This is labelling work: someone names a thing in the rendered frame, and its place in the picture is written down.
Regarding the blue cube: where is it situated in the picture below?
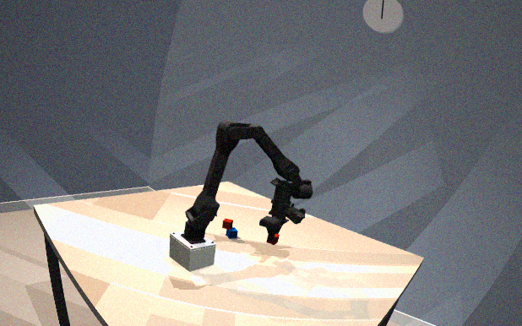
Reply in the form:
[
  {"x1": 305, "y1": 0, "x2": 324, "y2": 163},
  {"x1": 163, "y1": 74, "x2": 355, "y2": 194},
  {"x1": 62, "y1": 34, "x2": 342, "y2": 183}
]
[{"x1": 226, "y1": 227, "x2": 238, "y2": 239}]

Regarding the red cube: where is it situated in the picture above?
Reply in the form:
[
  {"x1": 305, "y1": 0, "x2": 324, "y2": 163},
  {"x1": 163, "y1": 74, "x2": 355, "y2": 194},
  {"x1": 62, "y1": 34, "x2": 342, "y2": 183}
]
[
  {"x1": 266, "y1": 234, "x2": 280, "y2": 245},
  {"x1": 222, "y1": 219, "x2": 233, "y2": 230}
]

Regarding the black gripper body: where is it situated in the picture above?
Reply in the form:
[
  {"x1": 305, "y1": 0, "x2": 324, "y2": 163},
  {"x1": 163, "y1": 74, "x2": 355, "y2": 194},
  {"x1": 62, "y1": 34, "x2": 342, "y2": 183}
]
[{"x1": 259, "y1": 198, "x2": 291, "y2": 230}]

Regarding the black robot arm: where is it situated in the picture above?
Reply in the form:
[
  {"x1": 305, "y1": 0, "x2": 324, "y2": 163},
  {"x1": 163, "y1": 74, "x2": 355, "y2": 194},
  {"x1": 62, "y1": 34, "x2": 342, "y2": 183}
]
[{"x1": 181, "y1": 120, "x2": 313, "y2": 244}]

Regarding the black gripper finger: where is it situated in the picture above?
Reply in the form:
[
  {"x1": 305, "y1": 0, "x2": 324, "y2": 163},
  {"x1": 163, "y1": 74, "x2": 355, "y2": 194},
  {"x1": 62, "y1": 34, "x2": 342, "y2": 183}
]
[
  {"x1": 275, "y1": 219, "x2": 289, "y2": 234},
  {"x1": 266, "y1": 228, "x2": 277, "y2": 241}
]

